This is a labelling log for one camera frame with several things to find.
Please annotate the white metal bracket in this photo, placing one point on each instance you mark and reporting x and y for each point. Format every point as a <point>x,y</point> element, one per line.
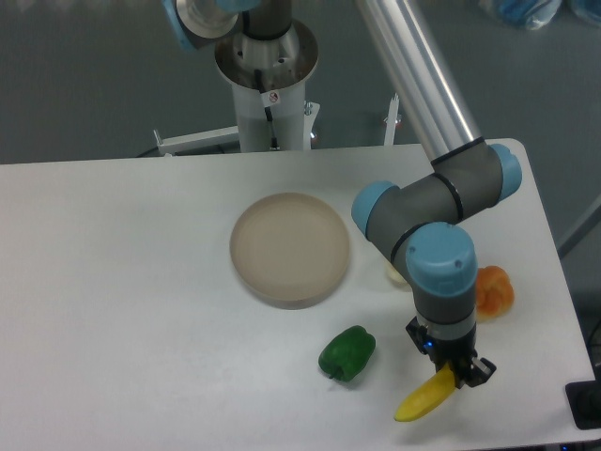
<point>392,121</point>
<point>196,141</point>

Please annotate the beige round plate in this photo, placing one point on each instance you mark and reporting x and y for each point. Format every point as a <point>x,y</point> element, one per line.
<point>291,250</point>

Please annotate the orange toy pumpkin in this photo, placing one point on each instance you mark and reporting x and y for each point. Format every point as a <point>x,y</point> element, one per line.
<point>495,294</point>

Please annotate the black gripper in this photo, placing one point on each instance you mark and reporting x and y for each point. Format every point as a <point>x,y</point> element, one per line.
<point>458,354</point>

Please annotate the black device at edge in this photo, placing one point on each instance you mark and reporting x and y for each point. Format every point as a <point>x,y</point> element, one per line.
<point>584,402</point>

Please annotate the grey metal table leg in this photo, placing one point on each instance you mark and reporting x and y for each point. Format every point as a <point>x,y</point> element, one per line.
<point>577,231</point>

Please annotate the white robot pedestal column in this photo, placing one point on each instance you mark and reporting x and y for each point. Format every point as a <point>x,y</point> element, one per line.
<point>271,120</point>

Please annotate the white metal bracket right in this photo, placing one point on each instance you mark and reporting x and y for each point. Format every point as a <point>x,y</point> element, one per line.
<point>392,121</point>

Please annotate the blue plastic bag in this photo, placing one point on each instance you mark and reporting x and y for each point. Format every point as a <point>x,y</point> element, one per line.
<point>533,15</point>

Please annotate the green toy bell pepper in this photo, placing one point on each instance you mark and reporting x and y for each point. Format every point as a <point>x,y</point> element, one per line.
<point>347,355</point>

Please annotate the yellow toy banana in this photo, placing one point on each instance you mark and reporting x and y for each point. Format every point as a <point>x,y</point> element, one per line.
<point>427,397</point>

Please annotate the white metal bracket left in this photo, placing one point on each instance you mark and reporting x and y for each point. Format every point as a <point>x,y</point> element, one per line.
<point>196,141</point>

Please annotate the silver and grey robot arm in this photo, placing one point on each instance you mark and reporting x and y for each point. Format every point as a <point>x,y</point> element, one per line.
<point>267,56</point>

